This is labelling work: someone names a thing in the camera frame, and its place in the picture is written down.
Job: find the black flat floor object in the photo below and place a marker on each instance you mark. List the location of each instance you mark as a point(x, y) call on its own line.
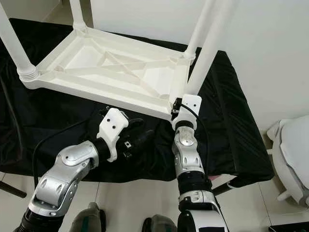
point(289, 228)

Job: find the grey robot left foot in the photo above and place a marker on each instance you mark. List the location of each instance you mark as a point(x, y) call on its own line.
point(89, 220)

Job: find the white rounded plastic object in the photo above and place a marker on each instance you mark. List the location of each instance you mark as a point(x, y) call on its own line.
point(294, 150)

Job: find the grey robot right foot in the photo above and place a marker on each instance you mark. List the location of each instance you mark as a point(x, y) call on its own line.
point(161, 224)

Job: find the grey robot foot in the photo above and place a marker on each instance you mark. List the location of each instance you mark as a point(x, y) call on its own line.
point(161, 224)
point(89, 220)

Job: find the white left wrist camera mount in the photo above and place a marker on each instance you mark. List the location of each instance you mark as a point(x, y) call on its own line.
point(112, 121)

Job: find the white plastic children table top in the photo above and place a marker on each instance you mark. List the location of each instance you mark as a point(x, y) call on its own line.
point(77, 55)

